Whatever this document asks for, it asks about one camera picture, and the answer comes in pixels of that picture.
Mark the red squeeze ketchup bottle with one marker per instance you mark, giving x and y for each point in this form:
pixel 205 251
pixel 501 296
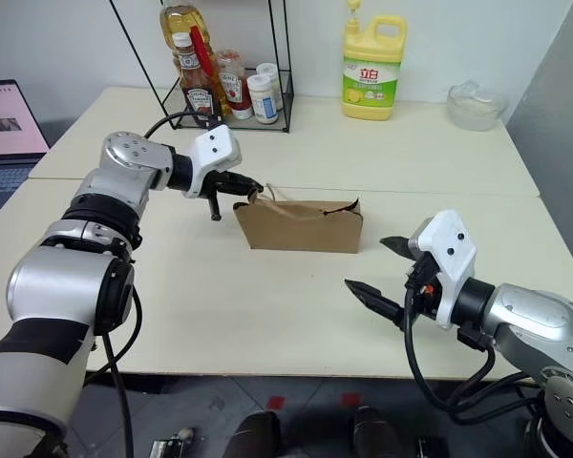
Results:
pixel 234 90

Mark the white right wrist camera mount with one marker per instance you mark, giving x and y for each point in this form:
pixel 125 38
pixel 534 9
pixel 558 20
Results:
pixel 451 257

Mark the tall glass ketchup bottle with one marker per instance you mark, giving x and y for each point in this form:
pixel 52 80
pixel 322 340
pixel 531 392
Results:
pixel 198 97

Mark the dark rounded shape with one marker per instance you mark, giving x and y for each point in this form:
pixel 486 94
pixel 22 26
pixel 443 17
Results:
pixel 258 436
pixel 375 434

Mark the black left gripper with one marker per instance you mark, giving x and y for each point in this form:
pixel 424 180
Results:
pixel 219 183

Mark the cooking oil bottle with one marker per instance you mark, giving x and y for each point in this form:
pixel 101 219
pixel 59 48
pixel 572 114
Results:
pixel 176 24

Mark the metal bracket on floor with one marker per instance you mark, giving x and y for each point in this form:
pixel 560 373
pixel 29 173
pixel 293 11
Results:
pixel 172 446

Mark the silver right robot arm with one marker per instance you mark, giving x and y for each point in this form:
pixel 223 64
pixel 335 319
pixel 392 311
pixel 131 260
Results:
pixel 530 315

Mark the white lidded jar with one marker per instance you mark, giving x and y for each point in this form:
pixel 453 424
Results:
pixel 267 69

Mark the white labelled jar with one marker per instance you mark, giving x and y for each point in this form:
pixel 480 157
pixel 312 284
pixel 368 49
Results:
pixel 263 102

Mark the brown paper bag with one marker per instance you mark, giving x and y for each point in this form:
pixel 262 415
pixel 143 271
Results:
pixel 305 234

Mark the yellow detergent bottle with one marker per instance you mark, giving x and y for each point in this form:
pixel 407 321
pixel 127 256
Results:
pixel 370 86

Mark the red floor tape mark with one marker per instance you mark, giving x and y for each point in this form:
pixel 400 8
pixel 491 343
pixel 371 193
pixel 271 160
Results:
pixel 351 399
pixel 277 402

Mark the open laptop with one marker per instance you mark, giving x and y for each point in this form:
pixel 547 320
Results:
pixel 5 124

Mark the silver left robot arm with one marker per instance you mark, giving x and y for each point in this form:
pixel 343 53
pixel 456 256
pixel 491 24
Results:
pixel 124 186

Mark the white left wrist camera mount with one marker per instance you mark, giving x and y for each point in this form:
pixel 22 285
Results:
pixel 215 148

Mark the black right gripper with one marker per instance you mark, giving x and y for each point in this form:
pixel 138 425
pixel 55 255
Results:
pixel 422 291

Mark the clear bowl with rice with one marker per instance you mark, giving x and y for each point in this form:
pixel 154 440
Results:
pixel 475 112

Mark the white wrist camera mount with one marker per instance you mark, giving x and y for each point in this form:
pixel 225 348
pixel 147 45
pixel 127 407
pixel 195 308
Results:
pixel 215 148
pixel 451 257

